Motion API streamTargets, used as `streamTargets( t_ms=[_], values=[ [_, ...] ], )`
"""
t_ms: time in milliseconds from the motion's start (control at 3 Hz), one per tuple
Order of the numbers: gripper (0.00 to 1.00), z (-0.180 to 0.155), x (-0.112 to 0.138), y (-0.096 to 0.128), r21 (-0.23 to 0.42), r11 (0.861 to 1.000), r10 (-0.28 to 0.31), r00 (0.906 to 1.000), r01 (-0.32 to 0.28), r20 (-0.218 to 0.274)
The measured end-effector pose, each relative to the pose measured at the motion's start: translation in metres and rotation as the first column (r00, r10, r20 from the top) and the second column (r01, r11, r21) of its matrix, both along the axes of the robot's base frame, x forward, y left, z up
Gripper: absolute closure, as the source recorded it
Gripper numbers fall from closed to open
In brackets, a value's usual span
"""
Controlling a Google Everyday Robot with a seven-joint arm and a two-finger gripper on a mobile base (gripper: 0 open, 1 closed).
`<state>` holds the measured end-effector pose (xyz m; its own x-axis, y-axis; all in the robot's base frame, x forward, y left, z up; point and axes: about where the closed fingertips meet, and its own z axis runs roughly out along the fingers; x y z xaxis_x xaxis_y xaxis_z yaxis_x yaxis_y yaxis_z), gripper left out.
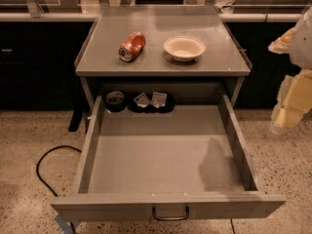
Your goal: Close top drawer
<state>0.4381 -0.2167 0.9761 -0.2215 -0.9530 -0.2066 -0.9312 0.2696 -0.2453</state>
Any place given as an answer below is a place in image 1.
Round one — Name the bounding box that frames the black tape roll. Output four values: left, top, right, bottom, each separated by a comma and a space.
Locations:
105, 91, 126, 112

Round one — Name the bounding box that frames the dark counter with rail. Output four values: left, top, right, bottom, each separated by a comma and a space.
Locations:
0, 0, 299, 112

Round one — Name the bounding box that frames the white paper bowl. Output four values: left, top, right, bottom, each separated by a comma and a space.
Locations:
164, 36, 206, 62

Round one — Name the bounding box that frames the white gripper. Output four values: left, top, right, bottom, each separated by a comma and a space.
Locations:
268, 8, 312, 135

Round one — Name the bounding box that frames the blue tape floor mark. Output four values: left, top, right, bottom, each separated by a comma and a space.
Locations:
54, 215, 80, 234

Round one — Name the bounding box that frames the black round container right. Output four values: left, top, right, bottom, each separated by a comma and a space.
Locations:
151, 92, 176, 113

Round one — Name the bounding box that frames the crushed orange soda can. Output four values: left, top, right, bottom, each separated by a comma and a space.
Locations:
118, 32, 146, 62

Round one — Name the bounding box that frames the black floor cable left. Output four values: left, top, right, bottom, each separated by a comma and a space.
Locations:
35, 145, 83, 234

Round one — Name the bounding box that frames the grey drawer cabinet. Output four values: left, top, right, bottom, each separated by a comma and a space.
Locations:
75, 6, 251, 107

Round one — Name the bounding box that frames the grey top drawer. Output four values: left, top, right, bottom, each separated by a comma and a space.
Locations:
51, 96, 286, 222

